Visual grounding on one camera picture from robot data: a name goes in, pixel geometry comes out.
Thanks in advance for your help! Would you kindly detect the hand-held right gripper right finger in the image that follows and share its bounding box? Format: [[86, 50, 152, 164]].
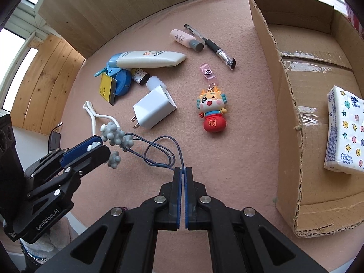
[[185, 167, 334, 273]]

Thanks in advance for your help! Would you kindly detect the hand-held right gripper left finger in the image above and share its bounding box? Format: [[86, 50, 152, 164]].
[[34, 167, 182, 273]]

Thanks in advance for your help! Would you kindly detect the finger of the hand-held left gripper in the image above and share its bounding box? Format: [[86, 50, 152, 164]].
[[26, 145, 111, 202], [23, 136, 103, 187]]

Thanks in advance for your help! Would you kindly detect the white charger with cable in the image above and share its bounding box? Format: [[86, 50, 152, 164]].
[[83, 101, 185, 174]]

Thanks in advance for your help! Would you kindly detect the blue round tape measure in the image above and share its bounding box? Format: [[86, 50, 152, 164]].
[[112, 70, 132, 96]]

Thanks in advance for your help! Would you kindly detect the white plug charger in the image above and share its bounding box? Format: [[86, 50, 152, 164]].
[[130, 85, 177, 130]]

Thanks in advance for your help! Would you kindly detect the blue phone stand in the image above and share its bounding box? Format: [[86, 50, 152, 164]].
[[94, 63, 123, 77]]

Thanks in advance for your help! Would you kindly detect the dragon figure keychain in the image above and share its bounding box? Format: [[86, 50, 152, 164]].
[[196, 83, 228, 134]]

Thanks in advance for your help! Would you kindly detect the patterned small bottle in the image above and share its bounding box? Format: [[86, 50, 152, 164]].
[[131, 68, 150, 86]]

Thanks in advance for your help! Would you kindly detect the eye drop bottle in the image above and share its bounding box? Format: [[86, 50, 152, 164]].
[[146, 76, 167, 91]]

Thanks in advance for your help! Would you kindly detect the white sunscreen bottle blue cap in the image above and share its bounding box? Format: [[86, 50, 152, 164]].
[[109, 51, 187, 69]]

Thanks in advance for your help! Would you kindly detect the small pink plastic bag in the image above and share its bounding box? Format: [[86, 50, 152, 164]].
[[200, 63, 215, 79]]

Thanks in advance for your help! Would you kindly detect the pink tube with grey cap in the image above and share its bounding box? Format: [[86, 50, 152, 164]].
[[170, 29, 205, 52]]

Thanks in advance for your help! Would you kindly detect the black gel pen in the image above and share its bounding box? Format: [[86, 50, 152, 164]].
[[184, 23, 237, 71]]

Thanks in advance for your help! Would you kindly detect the cardboard box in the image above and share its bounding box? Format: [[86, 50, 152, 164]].
[[246, 0, 364, 238]]

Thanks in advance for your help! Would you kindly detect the person's left hand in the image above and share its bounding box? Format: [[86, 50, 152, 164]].
[[19, 216, 81, 262]]

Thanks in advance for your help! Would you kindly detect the pink felt table cloth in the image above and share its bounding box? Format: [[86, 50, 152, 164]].
[[47, 0, 364, 273]]

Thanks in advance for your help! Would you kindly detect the yellow ruler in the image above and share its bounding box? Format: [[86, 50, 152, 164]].
[[99, 73, 118, 106]]

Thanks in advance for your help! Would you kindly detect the wooden plank panel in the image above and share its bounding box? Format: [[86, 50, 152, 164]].
[[11, 34, 86, 135]]

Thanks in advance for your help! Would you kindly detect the white framed window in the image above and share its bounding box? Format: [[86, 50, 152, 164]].
[[0, 0, 54, 111]]

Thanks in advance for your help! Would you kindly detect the wooden board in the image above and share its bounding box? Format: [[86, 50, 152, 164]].
[[38, 0, 207, 59]]

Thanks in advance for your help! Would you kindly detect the star-print tissue pack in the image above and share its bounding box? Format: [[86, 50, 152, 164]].
[[324, 85, 364, 174]]

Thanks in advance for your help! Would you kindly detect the red and white plant pot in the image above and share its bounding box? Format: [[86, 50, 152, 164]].
[[345, 4, 363, 39]]

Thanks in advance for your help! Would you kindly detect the black adapter with cable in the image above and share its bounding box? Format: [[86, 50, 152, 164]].
[[49, 122, 63, 152]]

